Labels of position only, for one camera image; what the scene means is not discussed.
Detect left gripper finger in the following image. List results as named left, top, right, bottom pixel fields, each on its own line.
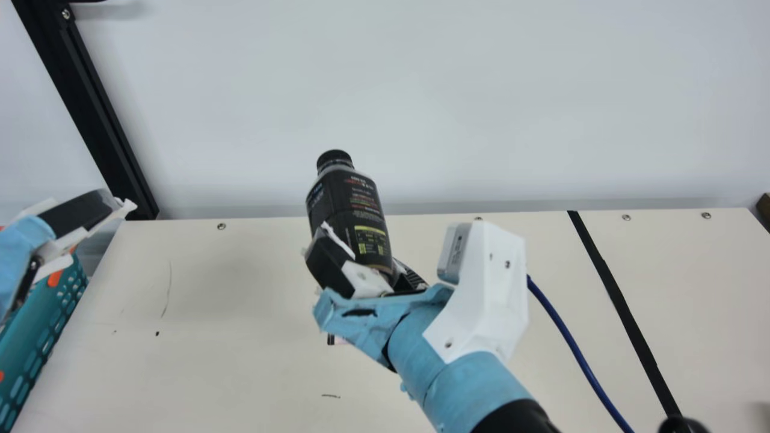
left=21, top=189, right=138, bottom=241
left=33, top=236, right=83, bottom=283

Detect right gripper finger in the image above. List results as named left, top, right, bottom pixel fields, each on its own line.
left=304, top=223, right=395, bottom=299
left=392, top=259, right=429, bottom=293

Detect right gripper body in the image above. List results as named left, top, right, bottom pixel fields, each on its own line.
left=313, top=284, right=533, bottom=433

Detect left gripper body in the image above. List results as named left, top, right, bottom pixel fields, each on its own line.
left=0, top=215, right=56, bottom=319

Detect dark coffee bottle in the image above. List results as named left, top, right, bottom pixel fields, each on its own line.
left=305, top=149, right=395, bottom=277

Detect teal shopping basket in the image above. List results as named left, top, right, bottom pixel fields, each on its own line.
left=0, top=226, right=90, bottom=433

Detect black strip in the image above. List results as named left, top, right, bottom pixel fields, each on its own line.
left=567, top=210, right=683, bottom=419

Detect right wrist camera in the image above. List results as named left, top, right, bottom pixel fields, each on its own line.
left=423, top=221, right=530, bottom=366

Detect black post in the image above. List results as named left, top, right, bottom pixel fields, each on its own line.
left=12, top=0, right=160, bottom=220

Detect blue cable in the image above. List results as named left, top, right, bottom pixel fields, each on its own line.
left=526, top=275, right=635, bottom=433

